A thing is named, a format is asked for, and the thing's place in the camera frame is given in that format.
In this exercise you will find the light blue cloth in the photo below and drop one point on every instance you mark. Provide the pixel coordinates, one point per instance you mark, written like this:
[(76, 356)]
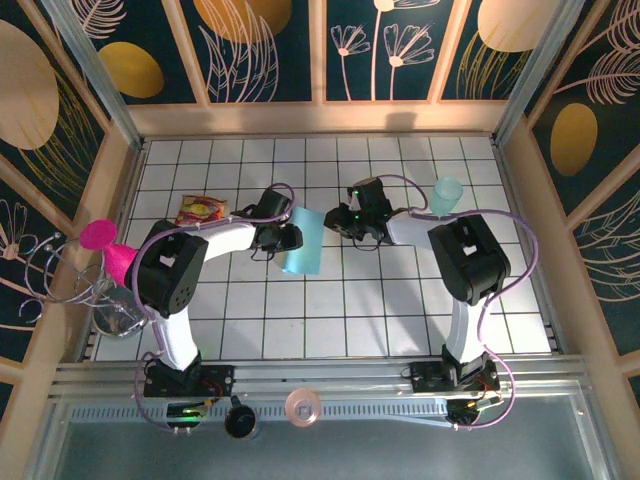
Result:
[(307, 245)]

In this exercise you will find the black controller board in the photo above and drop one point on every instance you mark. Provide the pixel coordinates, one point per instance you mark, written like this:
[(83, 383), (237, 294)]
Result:
[(470, 407), (187, 412)]

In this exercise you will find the translucent teal plastic cup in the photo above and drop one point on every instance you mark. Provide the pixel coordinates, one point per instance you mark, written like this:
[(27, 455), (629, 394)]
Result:
[(446, 197)]

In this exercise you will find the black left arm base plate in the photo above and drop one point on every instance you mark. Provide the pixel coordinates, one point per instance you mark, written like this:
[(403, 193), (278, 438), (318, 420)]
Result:
[(220, 377)]

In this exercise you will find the perforated metal strip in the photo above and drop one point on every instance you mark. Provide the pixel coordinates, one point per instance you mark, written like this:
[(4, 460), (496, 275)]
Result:
[(360, 411)]

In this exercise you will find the red yellow snack packet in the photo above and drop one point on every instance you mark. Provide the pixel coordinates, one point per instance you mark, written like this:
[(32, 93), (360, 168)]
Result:
[(200, 209)]

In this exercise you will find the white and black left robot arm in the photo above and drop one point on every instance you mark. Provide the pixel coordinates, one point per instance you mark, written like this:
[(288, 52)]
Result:
[(220, 240)]

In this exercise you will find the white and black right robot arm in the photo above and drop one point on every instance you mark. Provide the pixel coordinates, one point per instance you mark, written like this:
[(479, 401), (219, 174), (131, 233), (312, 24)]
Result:
[(415, 230)]

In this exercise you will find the aluminium frame rail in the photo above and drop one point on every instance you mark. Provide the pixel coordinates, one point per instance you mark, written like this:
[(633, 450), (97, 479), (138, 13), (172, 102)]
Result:
[(325, 372)]

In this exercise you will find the translucent pink cup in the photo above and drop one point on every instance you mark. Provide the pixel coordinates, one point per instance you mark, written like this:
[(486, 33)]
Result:
[(302, 407)]

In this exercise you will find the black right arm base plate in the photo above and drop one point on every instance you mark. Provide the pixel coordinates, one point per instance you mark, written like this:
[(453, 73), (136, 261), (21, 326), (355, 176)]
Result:
[(425, 377)]

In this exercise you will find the aluminium corner post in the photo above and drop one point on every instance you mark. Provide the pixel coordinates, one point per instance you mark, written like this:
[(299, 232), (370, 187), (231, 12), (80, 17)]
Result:
[(540, 67), (94, 70)]

